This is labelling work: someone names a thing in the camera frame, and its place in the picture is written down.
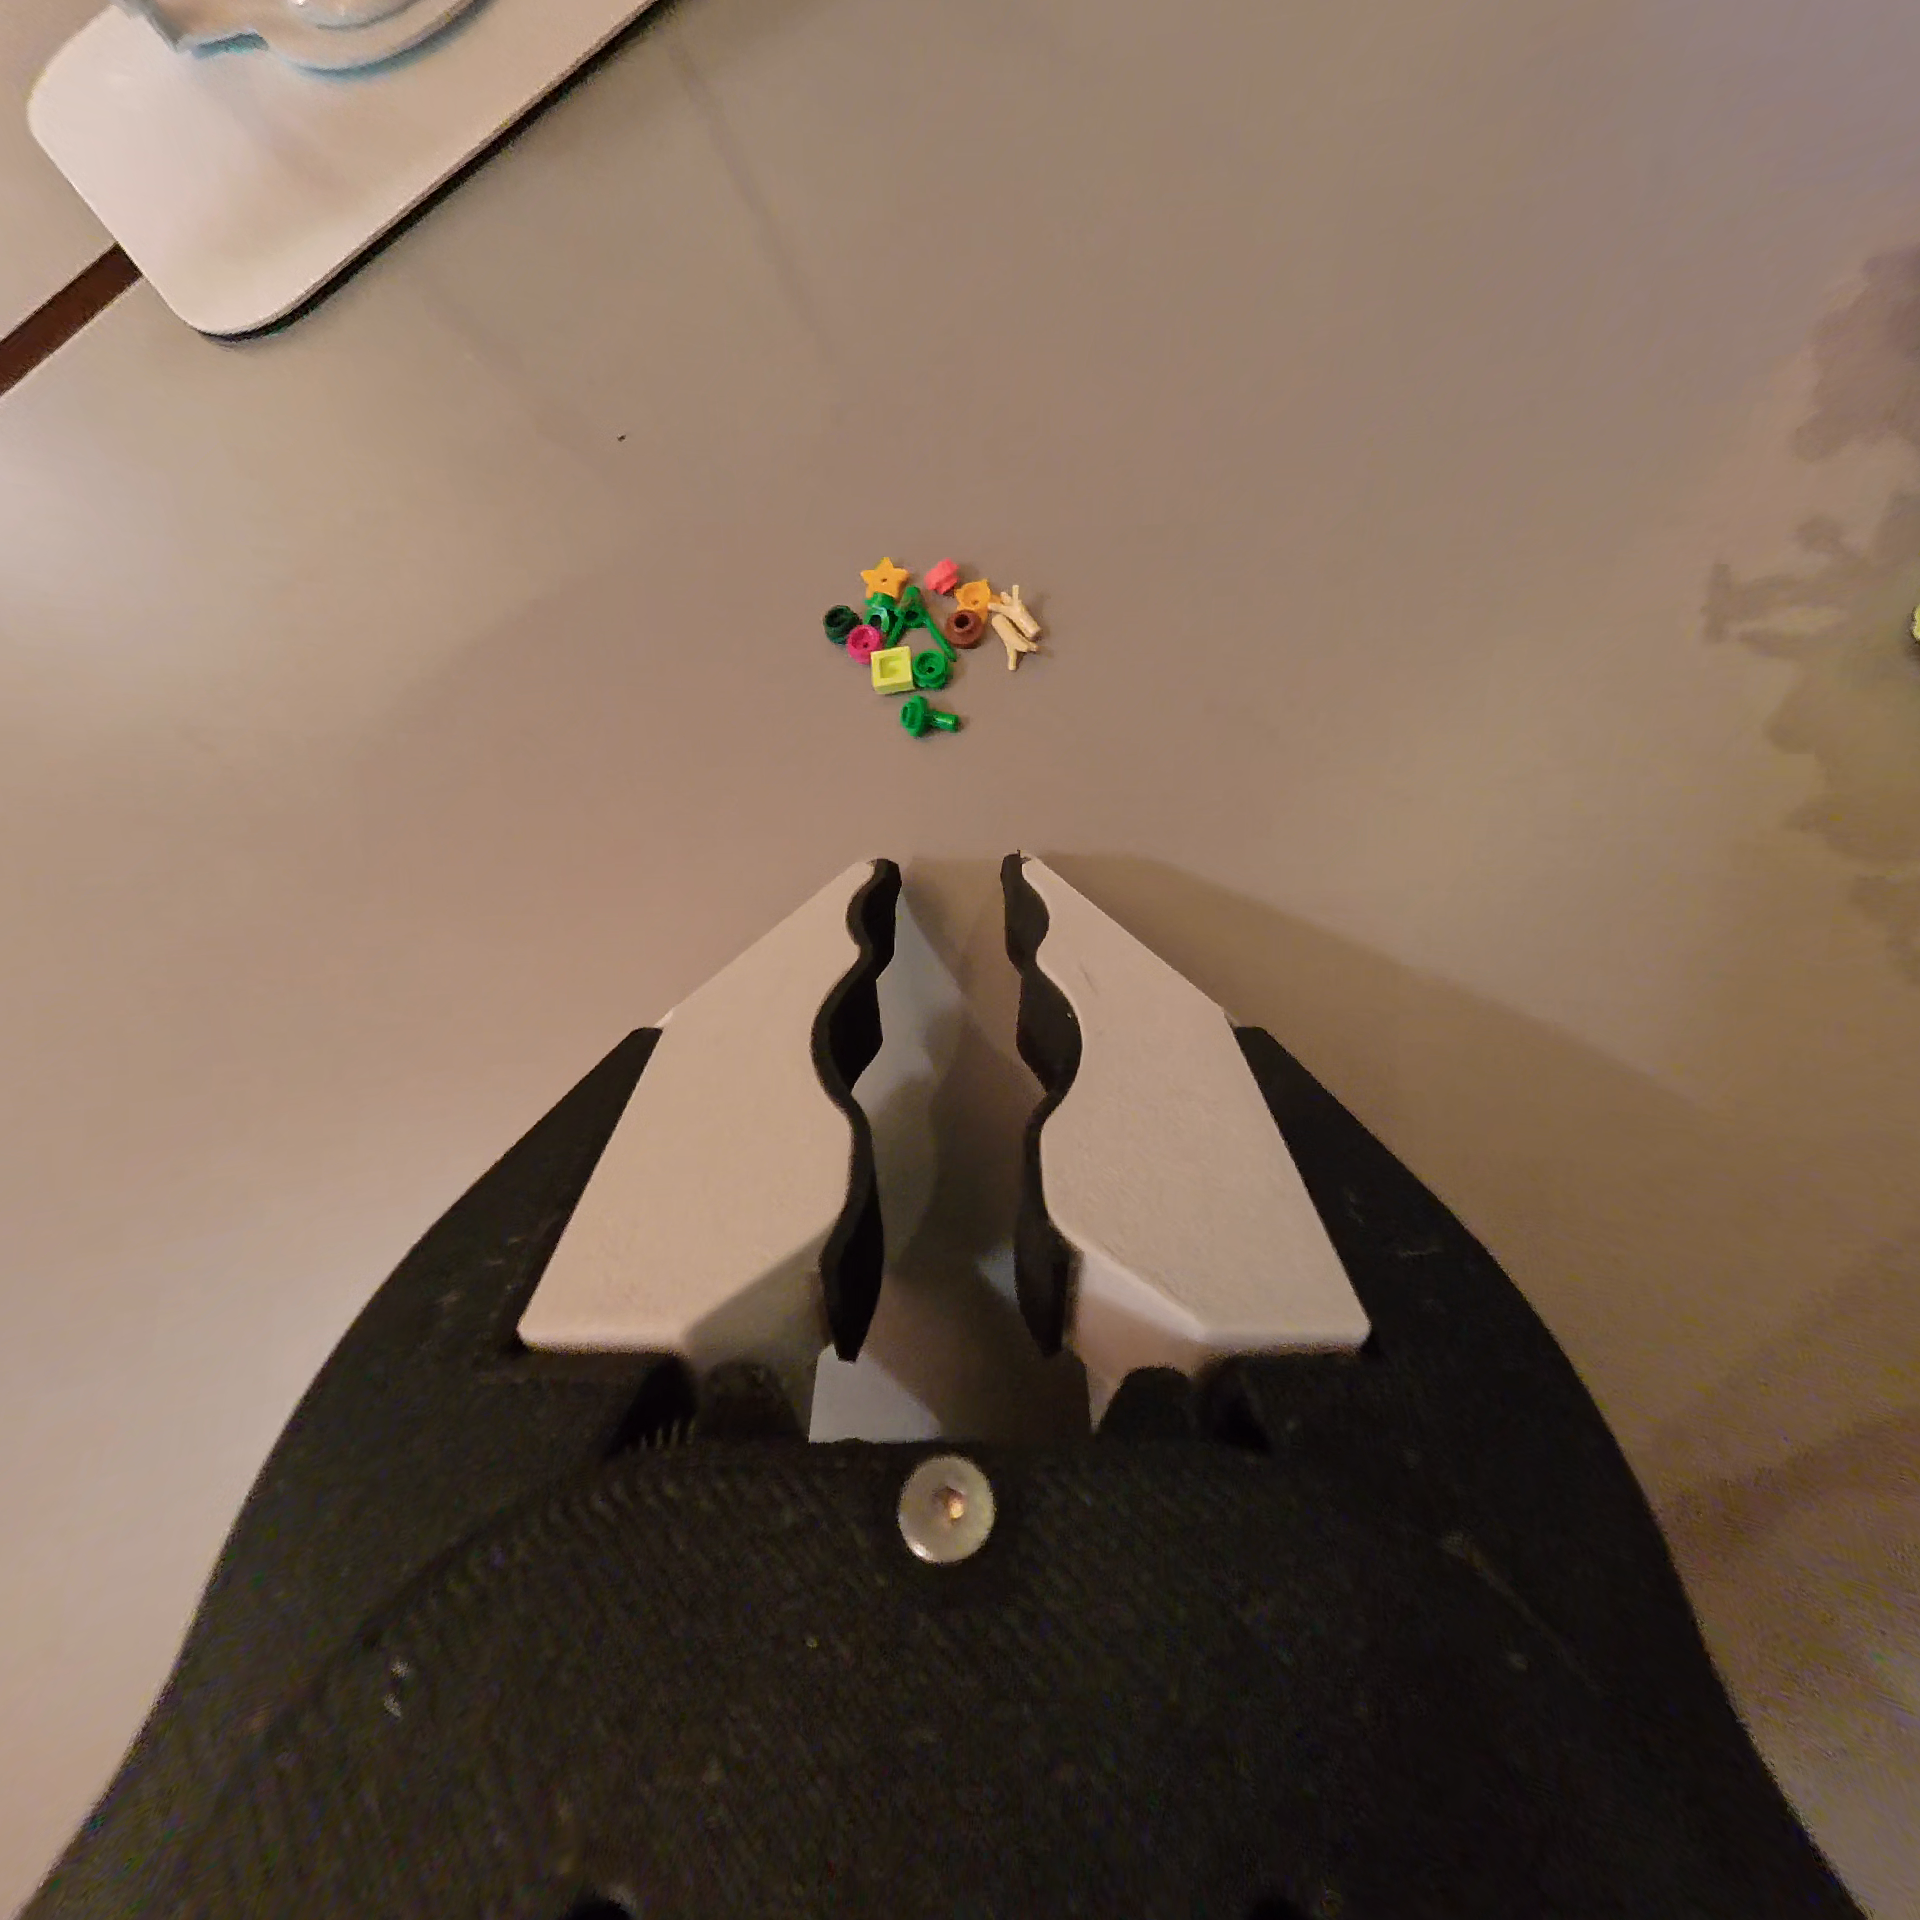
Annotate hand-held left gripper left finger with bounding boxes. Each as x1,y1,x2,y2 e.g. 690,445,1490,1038
514,855,905,1375

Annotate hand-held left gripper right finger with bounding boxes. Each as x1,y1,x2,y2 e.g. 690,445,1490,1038
1000,852,1372,1388

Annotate round shallow dish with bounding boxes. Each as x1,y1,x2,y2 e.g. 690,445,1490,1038
110,0,489,81

